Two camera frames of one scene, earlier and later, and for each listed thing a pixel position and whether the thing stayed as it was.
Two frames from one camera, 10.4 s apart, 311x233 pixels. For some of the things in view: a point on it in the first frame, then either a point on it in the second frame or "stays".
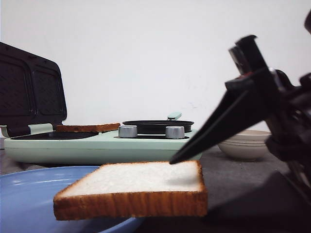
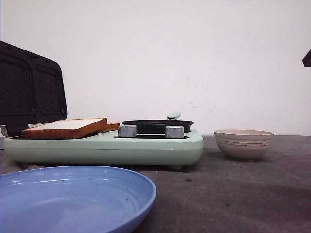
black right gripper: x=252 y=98 -> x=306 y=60
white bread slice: x=137 y=190 -> x=67 y=129
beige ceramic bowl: x=249 y=145 stays
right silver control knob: x=175 y=132 stays
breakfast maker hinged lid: x=31 y=91 stays
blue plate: x=26 y=199 stays
